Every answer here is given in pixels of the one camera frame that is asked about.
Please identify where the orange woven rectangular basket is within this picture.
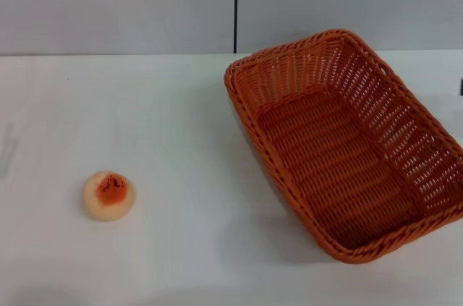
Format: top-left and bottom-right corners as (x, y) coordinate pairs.
(224, 28), (463, 265)

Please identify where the round bun with orange centre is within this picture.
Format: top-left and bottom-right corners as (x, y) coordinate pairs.
(82, 171), (137, 222)

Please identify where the black vertical wall strip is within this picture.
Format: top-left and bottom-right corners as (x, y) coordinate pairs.
(233, 0), (240, 54)

